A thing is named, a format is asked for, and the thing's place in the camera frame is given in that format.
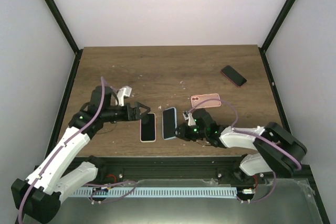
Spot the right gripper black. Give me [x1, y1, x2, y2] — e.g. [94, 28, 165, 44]
[171, 123, 207, 142]

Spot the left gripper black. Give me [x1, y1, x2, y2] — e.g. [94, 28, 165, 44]
[102, 102, 151, 123]

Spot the beige phone case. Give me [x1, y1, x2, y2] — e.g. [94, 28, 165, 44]
[139, 112, 157, 143]

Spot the white phone black screen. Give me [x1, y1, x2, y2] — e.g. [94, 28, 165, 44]
[141, 113, 155, 142]

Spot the blue phone black screen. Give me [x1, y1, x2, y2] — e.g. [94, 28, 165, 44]
[162, 108, 176, 138]

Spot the light blue phone case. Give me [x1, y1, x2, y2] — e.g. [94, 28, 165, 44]
[162, 106, 178, 141]

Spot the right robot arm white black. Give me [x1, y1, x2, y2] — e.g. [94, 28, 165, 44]
[175, 109, 307, 184]

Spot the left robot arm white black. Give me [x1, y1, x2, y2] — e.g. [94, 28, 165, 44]
[11, 84, 151, 223]

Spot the pink phone case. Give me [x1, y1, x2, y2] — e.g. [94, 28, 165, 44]
[190, 93, 222, 109]

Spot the red phone black screen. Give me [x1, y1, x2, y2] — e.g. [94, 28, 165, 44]
[220, 65, 247, 87]

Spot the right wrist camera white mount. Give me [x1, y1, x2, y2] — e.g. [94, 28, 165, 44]
[183, 111, 196, 126]

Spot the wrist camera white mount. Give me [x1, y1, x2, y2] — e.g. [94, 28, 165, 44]
[183, 111, 196, 126]
[115, 86, 132, 106]

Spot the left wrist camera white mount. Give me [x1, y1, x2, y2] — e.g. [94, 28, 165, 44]
[115, 86, 132, 106]

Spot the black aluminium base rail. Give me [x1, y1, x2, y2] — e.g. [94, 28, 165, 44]
[89, 156, 266, 185]

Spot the left black table edge rail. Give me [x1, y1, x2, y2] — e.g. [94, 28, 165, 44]
[45, 49, 83, 157]

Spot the black table edge rail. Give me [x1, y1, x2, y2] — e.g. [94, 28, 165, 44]
[45, 49, 83, 157]
[258, 47, 291, 133]

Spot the light blue slotted cable duct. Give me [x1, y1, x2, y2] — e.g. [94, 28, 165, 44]
[70, 187, 237, 199]

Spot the right black table edge rail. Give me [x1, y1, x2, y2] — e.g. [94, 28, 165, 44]
[258, 47, 291, 133]

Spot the left black frame post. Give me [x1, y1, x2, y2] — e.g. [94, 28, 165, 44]
[44, 0, 80, 55]

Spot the black frame post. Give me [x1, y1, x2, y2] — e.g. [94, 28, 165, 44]
[261, 0, 296, 51]
[44, 0, 80, 55]

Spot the right black frame post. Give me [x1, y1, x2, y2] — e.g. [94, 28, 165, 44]
[261, 0, 296, 51]

